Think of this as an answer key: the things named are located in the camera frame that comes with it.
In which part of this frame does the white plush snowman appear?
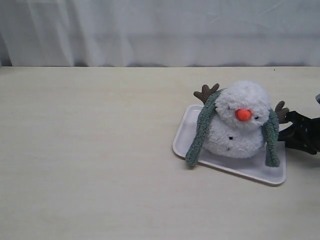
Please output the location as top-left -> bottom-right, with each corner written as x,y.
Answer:
193,80 -> 290,159

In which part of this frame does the green knitted scarf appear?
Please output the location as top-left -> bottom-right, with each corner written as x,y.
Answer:
184,89 -> 281,169

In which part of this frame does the white plastic tray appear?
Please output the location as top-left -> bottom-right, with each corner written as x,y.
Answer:
172,104 -> 287,187

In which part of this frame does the white curtain backdrop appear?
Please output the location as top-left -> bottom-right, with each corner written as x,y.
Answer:
0,0 -> 320,67

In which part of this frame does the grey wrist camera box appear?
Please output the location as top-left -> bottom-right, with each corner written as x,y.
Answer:
315,94 -> 320,104

